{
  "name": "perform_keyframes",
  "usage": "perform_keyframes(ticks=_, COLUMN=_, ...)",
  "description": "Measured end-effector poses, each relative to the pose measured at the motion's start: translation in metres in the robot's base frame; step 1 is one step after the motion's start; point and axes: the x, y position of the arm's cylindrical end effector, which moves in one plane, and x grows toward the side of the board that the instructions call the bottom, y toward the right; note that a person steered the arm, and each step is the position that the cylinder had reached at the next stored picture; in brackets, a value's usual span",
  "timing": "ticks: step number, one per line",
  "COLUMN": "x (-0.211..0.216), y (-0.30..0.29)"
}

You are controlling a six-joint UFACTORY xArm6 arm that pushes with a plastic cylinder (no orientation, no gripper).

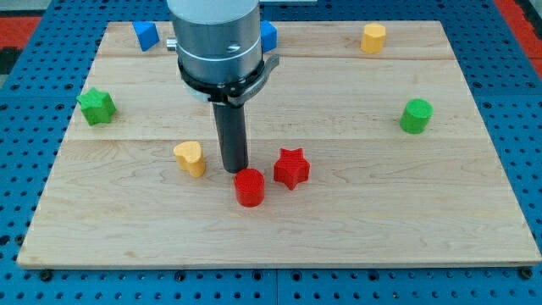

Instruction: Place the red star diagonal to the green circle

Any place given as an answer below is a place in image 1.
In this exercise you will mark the green cylinder block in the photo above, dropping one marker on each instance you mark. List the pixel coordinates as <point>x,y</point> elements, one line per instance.
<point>416,115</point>

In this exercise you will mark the wooden board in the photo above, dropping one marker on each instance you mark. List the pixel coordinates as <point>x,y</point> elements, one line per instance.
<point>376,197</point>

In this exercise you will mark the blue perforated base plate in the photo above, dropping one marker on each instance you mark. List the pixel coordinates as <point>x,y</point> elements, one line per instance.
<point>38,98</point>

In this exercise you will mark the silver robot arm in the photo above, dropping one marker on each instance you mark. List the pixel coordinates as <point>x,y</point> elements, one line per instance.
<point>219,48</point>

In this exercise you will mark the red cylinder block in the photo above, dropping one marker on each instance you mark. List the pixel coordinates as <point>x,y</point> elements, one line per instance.
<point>249,187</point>

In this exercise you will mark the yellow heart block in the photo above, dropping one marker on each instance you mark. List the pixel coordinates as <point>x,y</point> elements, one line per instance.
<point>189,157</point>

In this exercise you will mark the blue triangle block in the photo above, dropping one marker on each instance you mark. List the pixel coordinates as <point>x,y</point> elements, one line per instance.
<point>146,33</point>

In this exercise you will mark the yellow hexagon block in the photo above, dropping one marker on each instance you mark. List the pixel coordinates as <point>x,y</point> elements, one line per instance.
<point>373,38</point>

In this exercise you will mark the green star block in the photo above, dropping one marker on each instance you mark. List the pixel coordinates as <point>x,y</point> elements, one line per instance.
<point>97,106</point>

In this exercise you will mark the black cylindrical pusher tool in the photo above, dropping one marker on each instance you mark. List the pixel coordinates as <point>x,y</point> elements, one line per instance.
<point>231,130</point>

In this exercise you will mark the red star block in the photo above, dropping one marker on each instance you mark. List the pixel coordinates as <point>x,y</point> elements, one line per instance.
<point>291,168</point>

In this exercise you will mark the blue cube block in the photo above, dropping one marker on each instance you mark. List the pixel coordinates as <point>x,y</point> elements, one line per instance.
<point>269,36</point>

